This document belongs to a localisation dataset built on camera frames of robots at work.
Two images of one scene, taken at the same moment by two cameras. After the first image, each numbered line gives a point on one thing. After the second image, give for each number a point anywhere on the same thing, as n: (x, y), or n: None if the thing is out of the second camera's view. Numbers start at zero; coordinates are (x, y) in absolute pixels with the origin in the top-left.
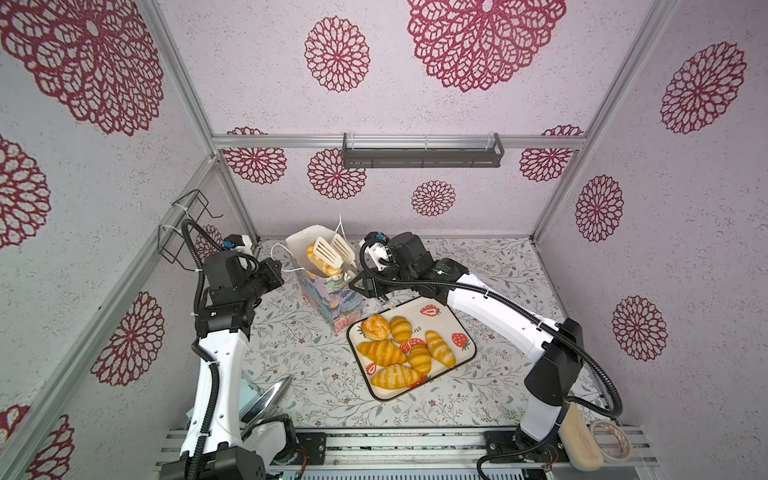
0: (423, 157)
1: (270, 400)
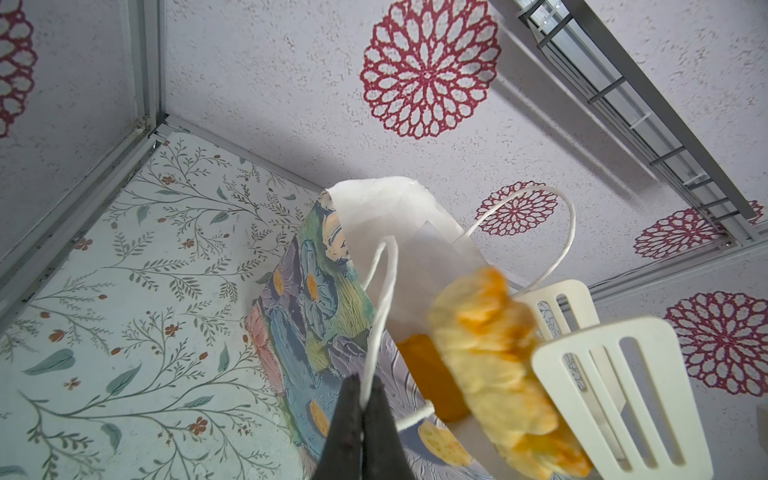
0: (640, 120)
1: None
